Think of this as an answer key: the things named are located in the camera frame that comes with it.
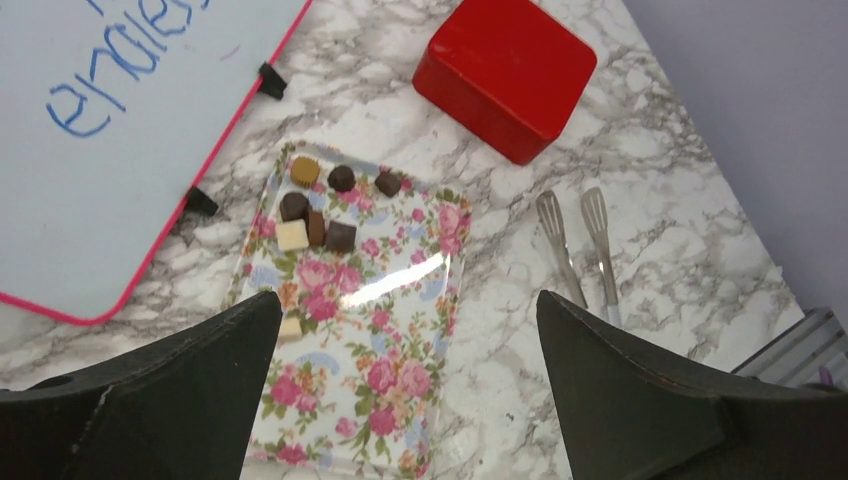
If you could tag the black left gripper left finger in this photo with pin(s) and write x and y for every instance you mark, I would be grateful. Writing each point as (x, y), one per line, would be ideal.
(182, 407)

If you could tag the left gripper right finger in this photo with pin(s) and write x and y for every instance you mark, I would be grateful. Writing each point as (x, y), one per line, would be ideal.
(629, 409)

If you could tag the red box lid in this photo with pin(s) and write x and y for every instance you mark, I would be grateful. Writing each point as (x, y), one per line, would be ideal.
(508, 72)

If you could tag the white block chocolate lower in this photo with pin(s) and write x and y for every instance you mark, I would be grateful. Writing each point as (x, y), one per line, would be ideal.
(290, 330)

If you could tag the white square chocolate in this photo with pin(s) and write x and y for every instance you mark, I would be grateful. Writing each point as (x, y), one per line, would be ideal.
(292, 235)

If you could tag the dark square chocolate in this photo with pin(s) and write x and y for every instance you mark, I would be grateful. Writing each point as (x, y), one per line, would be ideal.
(340, 237)

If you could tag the caramel round chocolate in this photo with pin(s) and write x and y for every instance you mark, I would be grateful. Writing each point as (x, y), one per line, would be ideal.
(304, 171)

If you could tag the dark round chocolate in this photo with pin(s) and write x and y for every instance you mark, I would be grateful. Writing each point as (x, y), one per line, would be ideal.
(342, 179)

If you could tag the floral rectangular tray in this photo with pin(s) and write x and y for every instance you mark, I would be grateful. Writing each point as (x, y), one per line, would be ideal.
(359, 393)

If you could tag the white board pink frame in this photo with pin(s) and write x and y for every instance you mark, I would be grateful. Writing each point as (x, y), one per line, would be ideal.
(111, 111)

